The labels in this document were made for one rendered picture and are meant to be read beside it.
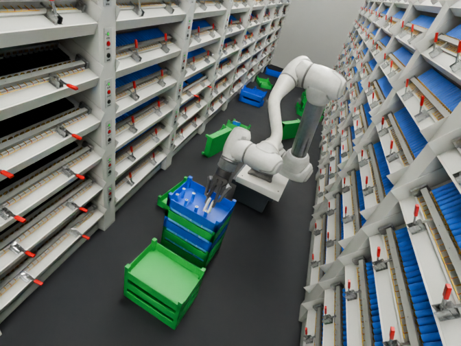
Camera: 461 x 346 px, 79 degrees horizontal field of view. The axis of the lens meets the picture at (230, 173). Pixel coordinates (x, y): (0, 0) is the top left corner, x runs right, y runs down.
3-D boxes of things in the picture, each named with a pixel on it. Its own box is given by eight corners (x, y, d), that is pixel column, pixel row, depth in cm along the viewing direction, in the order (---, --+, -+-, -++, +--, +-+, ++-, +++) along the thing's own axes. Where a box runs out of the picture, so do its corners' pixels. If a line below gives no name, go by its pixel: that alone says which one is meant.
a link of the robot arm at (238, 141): (216, 152, 130) (239, 165, 125) (229, 121, 127) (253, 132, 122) (226, 154, 140) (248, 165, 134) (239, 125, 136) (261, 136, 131)
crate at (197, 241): (226, 229, 162) (229, 220, 157) (209, 252, 146) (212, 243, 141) (183, 205, 168) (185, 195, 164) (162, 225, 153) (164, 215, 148)
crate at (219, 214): (233, 210, 152) (237, 200, 148) (215, 233, 137) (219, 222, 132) (187, 185, 159) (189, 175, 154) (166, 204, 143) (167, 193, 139)
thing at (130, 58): (178, 55, 165) (189, 36, 157) (112, 80, 117) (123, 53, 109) (151, 31, 163) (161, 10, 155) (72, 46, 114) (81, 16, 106)
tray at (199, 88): (208, 86, 244) (215, 78, 238) (177, 108, 195) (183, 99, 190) (191, 71, 242) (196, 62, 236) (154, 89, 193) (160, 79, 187)
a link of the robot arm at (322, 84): (283, 163, 201) (311, 178, 193) (272, 176, 191) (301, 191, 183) (317, 58, 146) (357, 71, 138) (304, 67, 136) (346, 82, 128)
